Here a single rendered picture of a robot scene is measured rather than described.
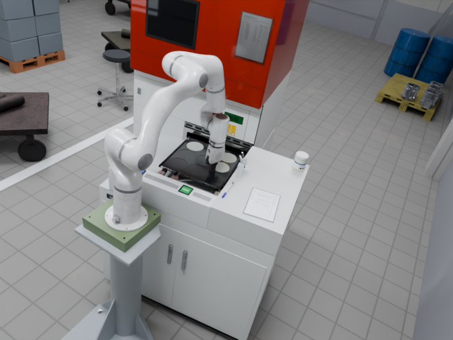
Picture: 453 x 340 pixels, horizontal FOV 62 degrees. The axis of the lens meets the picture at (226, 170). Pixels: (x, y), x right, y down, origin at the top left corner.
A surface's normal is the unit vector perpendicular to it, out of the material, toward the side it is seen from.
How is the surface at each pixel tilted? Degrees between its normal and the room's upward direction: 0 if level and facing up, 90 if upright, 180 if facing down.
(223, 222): 90
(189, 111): 90
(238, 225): 90
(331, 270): 0
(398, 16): 90
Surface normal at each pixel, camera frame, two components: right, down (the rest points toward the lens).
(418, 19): -0.50, 0.44
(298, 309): 0.16, -0.80
